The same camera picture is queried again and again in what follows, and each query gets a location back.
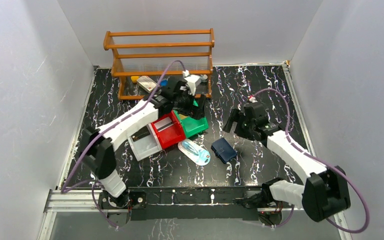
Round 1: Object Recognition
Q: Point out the white card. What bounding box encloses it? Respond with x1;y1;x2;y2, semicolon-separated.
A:
154;117;173;132

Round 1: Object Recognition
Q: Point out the navy blue card holder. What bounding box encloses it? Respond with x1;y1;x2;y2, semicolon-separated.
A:
211;137;238;164

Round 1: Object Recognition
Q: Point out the wooden shelf rack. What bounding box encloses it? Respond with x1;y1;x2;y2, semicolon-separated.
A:
103;28;216;101

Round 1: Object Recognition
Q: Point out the grey tape dispenser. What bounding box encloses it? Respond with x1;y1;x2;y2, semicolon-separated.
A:
199;74;209;83

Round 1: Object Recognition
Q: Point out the green plastic bin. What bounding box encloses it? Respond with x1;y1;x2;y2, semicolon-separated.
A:
173;110;209;138

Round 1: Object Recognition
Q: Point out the black card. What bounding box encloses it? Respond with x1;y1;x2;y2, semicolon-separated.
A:
133;131;150;141

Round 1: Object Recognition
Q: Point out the yellow small object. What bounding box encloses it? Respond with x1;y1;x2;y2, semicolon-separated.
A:
130;76;140;83

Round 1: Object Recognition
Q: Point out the white red small box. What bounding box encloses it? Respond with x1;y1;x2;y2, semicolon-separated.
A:
136;75;157;93

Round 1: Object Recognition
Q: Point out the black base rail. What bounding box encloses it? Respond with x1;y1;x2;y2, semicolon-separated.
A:
97;185;312;229

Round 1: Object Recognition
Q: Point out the white plastic bin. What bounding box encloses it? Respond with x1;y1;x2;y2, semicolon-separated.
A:
127;124;163;162

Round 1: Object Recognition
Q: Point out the blue small cube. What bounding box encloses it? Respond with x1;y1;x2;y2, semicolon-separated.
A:
160;79;168;87

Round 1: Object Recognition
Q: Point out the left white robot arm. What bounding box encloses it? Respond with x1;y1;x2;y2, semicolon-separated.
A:
77;71;207;208

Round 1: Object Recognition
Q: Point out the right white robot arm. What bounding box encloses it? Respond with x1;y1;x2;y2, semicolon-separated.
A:
223;102;351;222

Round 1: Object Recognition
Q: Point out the blue toothbrush blister pack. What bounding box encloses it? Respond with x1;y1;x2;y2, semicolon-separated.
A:
177;139;211;167

